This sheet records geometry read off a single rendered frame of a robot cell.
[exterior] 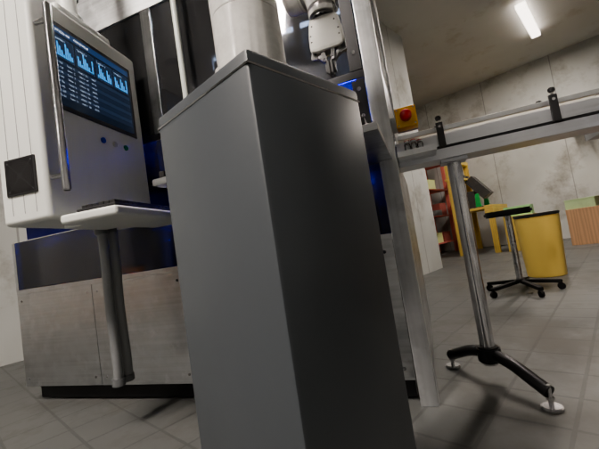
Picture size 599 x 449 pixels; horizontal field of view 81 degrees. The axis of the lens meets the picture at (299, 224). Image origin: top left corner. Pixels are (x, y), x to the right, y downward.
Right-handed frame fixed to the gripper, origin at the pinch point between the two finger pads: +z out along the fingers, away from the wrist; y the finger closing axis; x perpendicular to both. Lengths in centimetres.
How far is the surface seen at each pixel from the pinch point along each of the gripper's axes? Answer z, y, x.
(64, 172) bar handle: 17, 80, 24
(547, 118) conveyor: 20, -62, -39
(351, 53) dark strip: -17.3, -3.3, -28.1
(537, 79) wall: -197, -267, -680
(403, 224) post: 48, -11, -28
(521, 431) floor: 110, -33, -14
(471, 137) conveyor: 21, -39, -39
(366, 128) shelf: 23.6, -8.3, 11.9
